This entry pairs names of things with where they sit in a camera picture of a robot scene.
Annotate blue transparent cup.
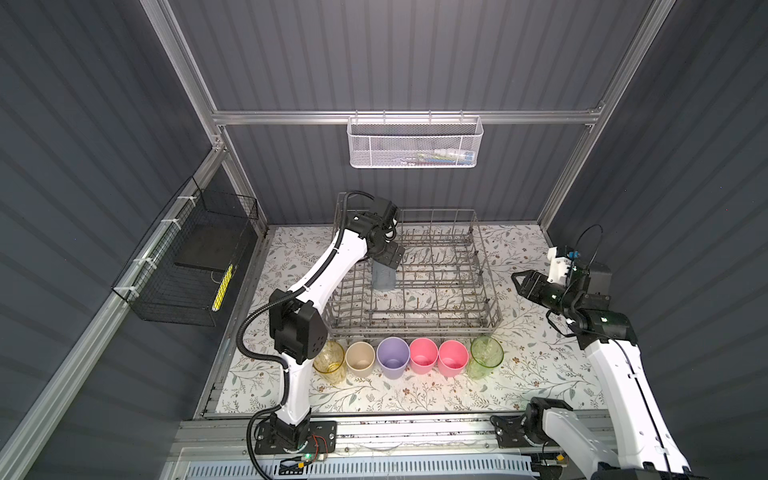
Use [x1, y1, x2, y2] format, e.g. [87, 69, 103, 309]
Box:
[372, 261, 397, 292]

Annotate green transparent cup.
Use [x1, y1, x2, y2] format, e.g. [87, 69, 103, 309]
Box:
[466, 335, 505, 380]

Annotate pink plastic cup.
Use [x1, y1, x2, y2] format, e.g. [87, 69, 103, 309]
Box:
[410, 338, 439, 375]
[438, 340, 469, 378]

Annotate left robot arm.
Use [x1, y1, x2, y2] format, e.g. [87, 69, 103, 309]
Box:
[235, 190, 404, 451]

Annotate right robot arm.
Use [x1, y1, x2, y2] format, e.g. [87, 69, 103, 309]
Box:
[512, 270, 696, 479]

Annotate floral table mat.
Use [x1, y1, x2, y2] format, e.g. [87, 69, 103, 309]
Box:
[209, 224, 607, 415]

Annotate purple plastic cup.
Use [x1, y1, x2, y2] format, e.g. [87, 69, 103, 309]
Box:
[376, 337, 410, 380]

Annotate beige plastic cup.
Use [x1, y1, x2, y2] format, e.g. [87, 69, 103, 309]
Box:
[345, 341, 376, 378]

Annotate items in white basket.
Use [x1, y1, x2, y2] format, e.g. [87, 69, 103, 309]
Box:
[399, 149, 476, 168]

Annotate yellow transparent cup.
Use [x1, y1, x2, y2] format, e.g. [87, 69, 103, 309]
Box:
[313, 340, 346, 385]

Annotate yellow brush in basket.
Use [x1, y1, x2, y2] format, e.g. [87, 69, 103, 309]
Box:
[211, 264, 235, 312]

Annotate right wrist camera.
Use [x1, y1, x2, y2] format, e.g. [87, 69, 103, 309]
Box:
[547, 246, 581, 286]

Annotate grey wire dish rack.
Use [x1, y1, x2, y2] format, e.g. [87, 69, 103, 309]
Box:
[324, 208, 501, 340]

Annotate white mesh wall basket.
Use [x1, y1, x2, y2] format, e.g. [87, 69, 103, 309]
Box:
[346, 115, 484, 169]

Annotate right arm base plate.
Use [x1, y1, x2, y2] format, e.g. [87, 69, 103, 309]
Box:
[489, 415, 558, 448]

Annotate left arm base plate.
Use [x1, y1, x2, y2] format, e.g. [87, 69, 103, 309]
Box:
[253, 418, 338, 455]

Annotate black wire wall basket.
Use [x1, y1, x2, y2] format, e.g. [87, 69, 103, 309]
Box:
[112, 181, 262, 327]

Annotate aluminium mounting rail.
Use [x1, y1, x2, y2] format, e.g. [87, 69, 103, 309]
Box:
[170, 410, 625, 457]

